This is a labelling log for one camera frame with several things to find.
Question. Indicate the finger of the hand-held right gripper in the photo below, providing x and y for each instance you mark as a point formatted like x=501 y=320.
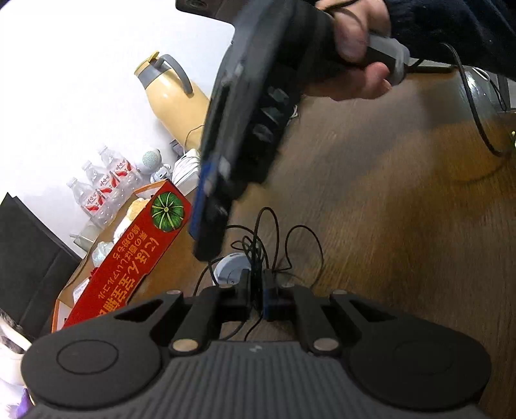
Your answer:
x=201 y=189
x=219 y=209

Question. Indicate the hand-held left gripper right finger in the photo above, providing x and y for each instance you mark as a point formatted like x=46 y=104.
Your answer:
x=267 y=295

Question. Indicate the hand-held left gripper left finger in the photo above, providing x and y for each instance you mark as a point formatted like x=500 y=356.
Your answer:
x=244 y=287

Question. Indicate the white round case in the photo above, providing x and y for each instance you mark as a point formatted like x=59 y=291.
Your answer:
x=229 y=270

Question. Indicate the red cardboard box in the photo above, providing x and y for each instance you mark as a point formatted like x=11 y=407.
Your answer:
x=121 y=274

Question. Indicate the person's right hand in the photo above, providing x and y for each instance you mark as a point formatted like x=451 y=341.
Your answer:
x=354 y=36

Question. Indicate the white round toy robot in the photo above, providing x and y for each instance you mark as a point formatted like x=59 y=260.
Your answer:
x=151 y=161

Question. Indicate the yellow white plush toy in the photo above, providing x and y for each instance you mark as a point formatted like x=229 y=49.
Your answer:
x=133 y=209

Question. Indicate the clear plastic water bottle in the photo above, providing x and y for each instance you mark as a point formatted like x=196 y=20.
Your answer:
x=90 y=201
x=121 y=169
x=105 y=185

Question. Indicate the yellow thermos jug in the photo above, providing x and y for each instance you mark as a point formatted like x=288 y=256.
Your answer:
x=173 y=108

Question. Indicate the clear glass cup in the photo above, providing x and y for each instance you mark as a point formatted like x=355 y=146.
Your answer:
x=84 y=237

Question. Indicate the black backpack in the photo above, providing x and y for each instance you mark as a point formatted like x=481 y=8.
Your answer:
x=32 y=258

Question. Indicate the white printed bag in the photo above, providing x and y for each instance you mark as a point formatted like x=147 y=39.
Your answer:
x=12 y=362

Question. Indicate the purple white packet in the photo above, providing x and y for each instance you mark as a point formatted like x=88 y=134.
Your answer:
x=24 y=403

